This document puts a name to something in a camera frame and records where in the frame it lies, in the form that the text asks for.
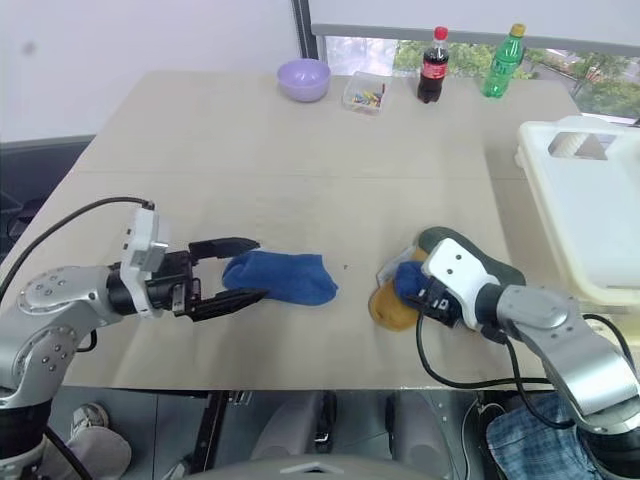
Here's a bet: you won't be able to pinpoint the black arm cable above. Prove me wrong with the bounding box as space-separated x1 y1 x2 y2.
415 305 639 431
0 196 156 301

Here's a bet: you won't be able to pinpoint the black window frame post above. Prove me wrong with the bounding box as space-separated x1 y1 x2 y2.
291 0 327 67

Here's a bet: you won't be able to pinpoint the blue plaid shorts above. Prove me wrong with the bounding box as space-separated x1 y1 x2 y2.
486 393 602 480

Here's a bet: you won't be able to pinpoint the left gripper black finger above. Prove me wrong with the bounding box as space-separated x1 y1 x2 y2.
188 236 262 264
189 287 272 323

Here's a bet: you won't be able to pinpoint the grey trouser leg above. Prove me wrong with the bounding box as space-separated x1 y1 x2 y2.
47 426 133 480

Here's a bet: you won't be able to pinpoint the blue sock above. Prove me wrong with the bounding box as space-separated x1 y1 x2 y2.
221 250 340 308
395 259 432 301

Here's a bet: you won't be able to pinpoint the black table leg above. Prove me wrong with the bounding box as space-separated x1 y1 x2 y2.
191 391 227 472

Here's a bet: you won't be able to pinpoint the cola bottle with red cap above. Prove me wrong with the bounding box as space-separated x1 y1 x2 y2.
416 25 451 106

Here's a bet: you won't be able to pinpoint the grey window blind rail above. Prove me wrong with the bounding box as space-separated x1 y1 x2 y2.
310 21 640 59

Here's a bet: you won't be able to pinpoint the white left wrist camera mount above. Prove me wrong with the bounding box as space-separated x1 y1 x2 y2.
118 206 172 275

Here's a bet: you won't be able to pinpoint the white plastic basket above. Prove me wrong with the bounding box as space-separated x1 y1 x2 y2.
514 115 640 312

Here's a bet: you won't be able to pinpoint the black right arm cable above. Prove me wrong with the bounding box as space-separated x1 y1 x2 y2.
415 305 639 431

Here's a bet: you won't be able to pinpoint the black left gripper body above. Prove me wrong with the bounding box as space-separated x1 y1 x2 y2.
144 249 204 319

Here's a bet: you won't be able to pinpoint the purple plastic bowl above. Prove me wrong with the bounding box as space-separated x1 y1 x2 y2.
276 58 332 104

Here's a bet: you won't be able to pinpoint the green bottle with yellow cap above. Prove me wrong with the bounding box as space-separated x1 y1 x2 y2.
480 23 528 100

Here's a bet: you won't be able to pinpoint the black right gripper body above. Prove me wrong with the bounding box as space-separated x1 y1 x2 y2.
416 277 465 330

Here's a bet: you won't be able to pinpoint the yellow sock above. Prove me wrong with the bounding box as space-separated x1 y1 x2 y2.
368 281 422 333

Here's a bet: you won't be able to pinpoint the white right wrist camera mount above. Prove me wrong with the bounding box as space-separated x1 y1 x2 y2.
421 237 503 332

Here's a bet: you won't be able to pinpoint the grey sneaker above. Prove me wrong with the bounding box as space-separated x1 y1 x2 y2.
71 401 111 442

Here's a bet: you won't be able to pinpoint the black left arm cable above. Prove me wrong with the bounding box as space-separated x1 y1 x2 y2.
0 196 156 301

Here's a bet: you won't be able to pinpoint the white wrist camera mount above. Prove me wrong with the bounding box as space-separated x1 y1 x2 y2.
421 237 503 332
118 206 172 275

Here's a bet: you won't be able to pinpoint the clear box of coloured pegs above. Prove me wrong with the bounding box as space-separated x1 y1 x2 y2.
341 69 389 117

